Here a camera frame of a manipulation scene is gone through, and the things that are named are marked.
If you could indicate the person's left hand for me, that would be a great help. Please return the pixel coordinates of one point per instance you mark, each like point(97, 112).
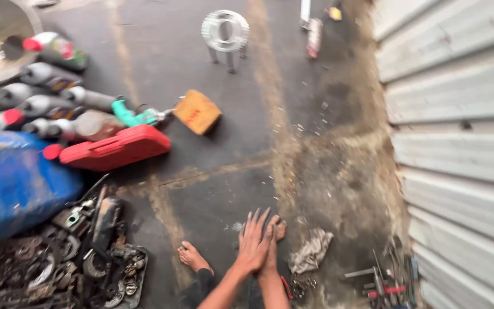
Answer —
point(252, 249)

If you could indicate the person's right hand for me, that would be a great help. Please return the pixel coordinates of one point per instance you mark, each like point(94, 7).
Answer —
point(271, 257)

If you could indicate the person's right fingers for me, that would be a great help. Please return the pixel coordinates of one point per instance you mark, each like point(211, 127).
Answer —
point(276, 227)

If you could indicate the person's right foot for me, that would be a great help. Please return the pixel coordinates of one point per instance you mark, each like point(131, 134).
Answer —
point(281, 231)

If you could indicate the person's foot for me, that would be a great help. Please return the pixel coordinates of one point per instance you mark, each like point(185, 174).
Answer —
point(281, 231)
point(192, 256)

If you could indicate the dirty grey rag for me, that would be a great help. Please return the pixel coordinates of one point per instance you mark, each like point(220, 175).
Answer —
point(311, 251)

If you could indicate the person's left foot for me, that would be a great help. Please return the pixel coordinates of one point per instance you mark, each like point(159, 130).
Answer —
point(192, 256)

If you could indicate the person's dark trousers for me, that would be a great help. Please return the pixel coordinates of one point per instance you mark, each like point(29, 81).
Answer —
point(197, 289)

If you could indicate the heap of hand tools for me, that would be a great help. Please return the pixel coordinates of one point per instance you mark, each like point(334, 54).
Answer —
point(384, 283)

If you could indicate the yellow cardboard box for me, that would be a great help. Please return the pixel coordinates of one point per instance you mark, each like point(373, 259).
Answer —
point(197, 111)

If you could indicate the red plastic tool case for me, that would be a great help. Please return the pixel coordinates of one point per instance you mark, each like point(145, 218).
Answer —
point(116, 148)

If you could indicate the green power drill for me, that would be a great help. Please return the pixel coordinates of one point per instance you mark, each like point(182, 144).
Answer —
point(135, 116)

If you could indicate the red and white spray can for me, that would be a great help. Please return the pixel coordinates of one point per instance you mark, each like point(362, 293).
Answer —
point(314, 37)

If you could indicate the grey metal roller shutter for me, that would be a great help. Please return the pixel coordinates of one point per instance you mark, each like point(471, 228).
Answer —
point(457, 141)

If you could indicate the white plastic stool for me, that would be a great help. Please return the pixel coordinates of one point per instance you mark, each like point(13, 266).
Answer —
point(225, 32)

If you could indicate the white tube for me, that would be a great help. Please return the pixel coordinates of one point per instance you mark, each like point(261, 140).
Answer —
point(305, 13)

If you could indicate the heap of scrap metal parts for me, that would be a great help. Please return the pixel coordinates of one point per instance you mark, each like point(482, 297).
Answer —
point(58, 261)

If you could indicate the small yellow packet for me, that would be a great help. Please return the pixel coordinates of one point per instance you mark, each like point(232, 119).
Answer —
point(335, 13)

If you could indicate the pile of grey oil bottles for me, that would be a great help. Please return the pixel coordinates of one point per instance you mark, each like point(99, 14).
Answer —
point(45, 98)

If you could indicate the blue plastic drum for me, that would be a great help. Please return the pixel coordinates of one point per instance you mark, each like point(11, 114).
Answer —
point(13, 184)

